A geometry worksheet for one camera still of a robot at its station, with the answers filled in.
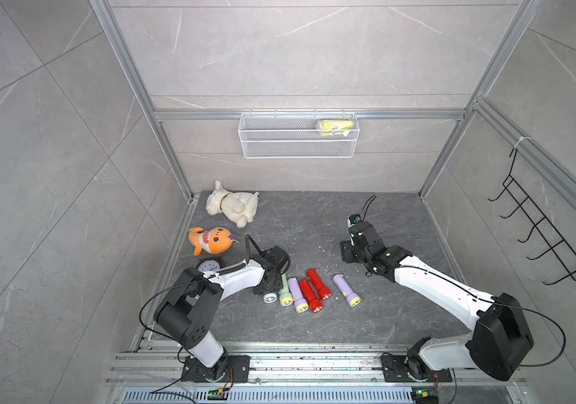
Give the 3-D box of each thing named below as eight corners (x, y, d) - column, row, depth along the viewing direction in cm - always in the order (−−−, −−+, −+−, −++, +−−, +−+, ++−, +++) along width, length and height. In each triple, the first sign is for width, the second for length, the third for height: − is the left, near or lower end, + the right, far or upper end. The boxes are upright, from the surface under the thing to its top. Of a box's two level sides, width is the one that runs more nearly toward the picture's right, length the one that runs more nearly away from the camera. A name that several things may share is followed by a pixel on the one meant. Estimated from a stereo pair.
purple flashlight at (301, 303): (298, 314, 85) (298, 311, 83) (285, 282, 93) (285, 279, 91) (308, 310, 86) (309, 307, 84) (295, 279, 94) (296, 275, 91)
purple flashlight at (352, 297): (351, 308, 87) (352, 305, 84) (332, 278, 94) (333, 275, 92) (360, 303, 88) (362, 300, 86) (341, 274, 95) (342, 270, 93)
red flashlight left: (313, 314, 85) (314, 312, 83) (299, 283, 93) (299, 280, 91) (323, 310, 86) (324, 307, 84) (308, 279, 94) (308, 276, 92)
